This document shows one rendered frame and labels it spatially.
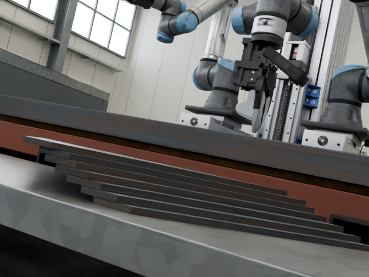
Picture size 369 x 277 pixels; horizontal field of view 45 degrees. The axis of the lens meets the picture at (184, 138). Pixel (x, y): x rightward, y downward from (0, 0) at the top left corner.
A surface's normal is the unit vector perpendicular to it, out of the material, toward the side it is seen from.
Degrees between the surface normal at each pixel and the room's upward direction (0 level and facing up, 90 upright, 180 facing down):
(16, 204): 90
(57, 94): 90
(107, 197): 90
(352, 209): 90
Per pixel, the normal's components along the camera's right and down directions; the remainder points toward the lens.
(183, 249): -0.43, -0.14
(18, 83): 0.88, 0.16
